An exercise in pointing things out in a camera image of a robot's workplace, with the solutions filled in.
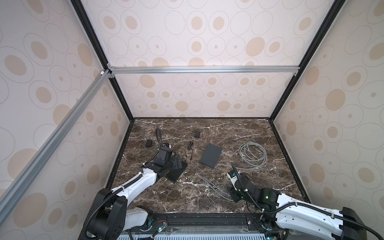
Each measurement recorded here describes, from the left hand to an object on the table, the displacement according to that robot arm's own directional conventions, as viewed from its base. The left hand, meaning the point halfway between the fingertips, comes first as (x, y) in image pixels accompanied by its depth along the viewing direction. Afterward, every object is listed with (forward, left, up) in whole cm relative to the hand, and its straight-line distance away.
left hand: (179, 158), depth 87 cm
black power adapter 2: (+24, -10, -9) cm, 28 cm away
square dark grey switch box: (+7, -20, -10) cm, 23 cm away
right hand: (-15, -28, -5) cm, 33 cm away
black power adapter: (+17, +24, -10) cm, 31 cm away
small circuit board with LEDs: (-35, +7, -6) cm, 36 cm away
